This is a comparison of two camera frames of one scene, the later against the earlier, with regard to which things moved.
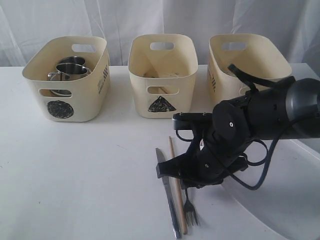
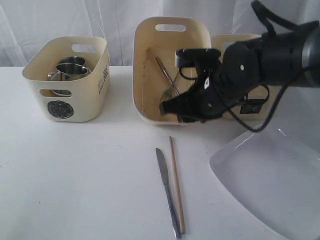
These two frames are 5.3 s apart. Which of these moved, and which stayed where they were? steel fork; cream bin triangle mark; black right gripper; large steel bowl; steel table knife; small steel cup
Moved: cream bin triangle mark; steel fork; black right gripper
Stayed: steel table knife; small steel cup; large steel bowl
